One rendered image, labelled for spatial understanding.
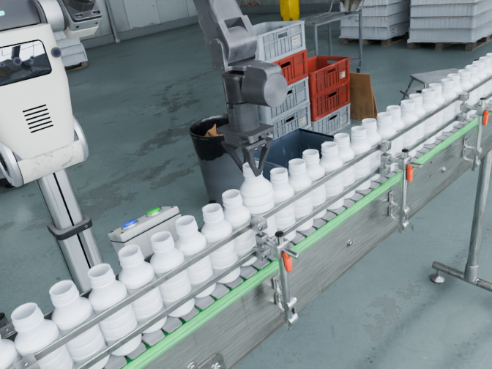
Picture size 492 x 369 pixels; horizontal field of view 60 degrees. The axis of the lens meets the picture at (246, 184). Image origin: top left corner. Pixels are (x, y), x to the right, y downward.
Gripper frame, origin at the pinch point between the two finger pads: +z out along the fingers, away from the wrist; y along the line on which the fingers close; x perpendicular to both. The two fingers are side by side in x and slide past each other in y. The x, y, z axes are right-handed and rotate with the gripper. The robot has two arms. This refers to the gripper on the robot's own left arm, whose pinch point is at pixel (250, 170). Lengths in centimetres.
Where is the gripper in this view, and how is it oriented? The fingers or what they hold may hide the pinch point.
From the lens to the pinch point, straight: 86.9
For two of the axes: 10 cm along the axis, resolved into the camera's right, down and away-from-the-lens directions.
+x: -7.4, 3.9, -5.6
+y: -6.6, -2.5, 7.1
